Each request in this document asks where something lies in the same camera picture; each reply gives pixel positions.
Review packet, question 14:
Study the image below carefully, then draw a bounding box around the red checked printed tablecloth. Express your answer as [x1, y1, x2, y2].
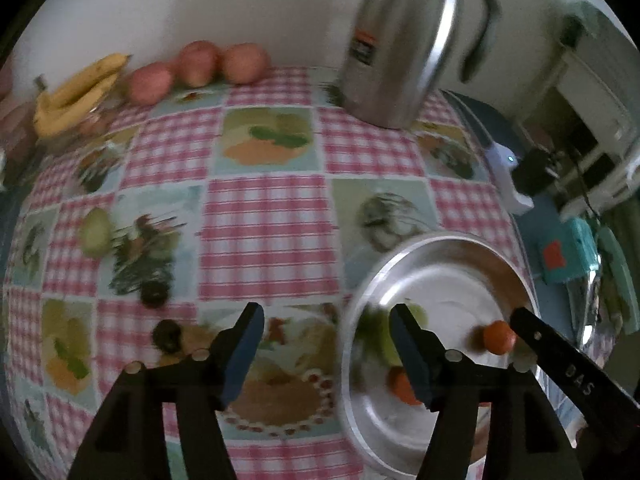
[2, 65, 538, 480]

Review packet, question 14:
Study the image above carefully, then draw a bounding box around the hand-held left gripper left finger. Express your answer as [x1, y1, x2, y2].
[67, 302, 266, 480]

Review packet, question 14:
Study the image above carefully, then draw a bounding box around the white plastic device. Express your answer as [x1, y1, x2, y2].
[482, 140, 536, 216]

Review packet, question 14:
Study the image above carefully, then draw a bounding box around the red apple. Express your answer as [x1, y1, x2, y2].
[175, 40, 221, 87]
[220, 42, 271, 85]
[129, 62, 175, 106]

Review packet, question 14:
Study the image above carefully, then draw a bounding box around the small orange tangerine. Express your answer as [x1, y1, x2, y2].
[482, 320, 517, 355]
[387, 366, 426, 407]

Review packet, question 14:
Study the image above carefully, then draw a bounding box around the black device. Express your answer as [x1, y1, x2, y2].
[515, 149, 563, 196]

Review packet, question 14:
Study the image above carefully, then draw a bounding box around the green pear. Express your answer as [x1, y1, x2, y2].
[79, 207, 116, 258]

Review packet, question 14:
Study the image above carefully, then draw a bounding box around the yellow banana bunch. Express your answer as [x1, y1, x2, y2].
[32, 52, 132, 138]

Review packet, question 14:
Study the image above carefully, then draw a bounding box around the teal box with red label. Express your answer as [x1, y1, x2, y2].
[532, 217, 601, 286]

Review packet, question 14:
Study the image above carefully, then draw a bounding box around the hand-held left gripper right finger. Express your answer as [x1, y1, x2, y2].
[389, 303, 583, 480]

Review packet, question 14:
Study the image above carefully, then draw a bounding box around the green fruit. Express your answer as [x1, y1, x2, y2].
[357, 300, 431, 366]

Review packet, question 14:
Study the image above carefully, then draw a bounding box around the clear plastic fruit tray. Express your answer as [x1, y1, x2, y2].
[35, 105, 126, 148]

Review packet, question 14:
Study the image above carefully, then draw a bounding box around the stainless steel thermos jug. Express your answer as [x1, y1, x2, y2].
[337, 0, 503, 130]

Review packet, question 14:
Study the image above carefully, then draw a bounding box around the white cabinet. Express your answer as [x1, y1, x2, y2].
[552, 35, 640, 156]

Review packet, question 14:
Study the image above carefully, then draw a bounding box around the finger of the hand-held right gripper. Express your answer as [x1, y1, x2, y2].
[509, 307, 640, 441]

